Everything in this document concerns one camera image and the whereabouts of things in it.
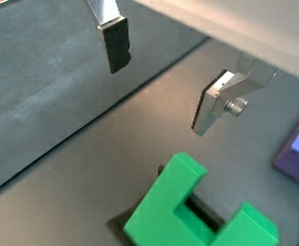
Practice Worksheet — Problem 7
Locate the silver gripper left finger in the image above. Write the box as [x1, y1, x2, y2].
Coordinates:
[86, 0, 131, 74]

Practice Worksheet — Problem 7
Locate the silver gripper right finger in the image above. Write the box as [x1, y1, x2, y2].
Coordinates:
[191, 54, 278, 135]

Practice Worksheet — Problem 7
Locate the green U-shaped block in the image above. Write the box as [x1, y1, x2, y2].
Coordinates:
[123, 153, 281, 246]

